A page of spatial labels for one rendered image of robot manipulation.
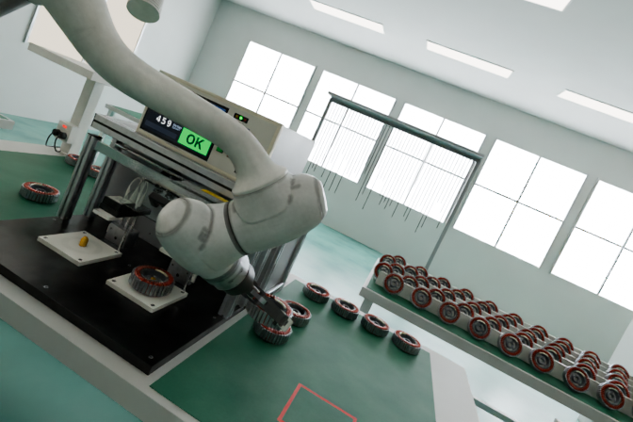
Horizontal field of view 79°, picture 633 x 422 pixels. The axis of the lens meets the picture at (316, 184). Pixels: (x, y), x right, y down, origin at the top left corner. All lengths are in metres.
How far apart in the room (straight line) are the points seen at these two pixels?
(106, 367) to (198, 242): 0.36
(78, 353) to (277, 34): 7.78
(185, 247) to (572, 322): 7.61
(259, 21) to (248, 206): 8.06
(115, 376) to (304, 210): 0.50
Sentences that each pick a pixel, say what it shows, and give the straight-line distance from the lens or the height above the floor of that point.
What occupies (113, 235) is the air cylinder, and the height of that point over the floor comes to 0.79.
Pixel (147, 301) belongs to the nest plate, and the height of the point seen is 0.78.
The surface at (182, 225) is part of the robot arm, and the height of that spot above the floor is 1.10.
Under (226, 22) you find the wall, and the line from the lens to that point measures 8.94.
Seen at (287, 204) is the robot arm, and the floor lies 1.20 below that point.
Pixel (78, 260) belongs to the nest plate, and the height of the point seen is 0.78.
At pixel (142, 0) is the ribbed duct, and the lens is 2.29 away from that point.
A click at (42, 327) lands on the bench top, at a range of 1.01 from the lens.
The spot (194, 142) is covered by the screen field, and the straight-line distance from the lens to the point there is 1.21.
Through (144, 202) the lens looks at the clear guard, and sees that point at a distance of 0.96.
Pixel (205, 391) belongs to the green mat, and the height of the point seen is 0.75.
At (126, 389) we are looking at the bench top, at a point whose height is 0.73.
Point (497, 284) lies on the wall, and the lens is 7.59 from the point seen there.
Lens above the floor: 1.30
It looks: 5 degrees down
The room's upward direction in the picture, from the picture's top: 24 degrees clockwise
